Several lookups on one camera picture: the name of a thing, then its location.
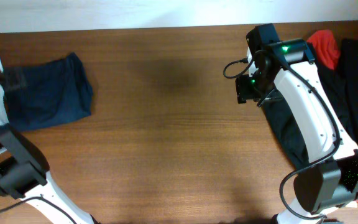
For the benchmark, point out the navy blue shorts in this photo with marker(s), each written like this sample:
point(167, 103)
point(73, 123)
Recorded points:
point(46, 95)

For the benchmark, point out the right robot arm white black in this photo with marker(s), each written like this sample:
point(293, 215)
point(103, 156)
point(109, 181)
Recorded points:
point(287, 70)

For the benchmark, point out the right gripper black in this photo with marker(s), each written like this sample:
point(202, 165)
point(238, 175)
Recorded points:
point(242, 90)

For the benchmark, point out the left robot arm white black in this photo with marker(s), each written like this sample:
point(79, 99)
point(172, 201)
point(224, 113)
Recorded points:
point(25, 176)

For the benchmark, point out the black t-shirt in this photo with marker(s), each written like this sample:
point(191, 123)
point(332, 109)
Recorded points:
point(284, 126)

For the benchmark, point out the red garment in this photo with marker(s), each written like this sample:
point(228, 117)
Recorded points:
point(326, 48)

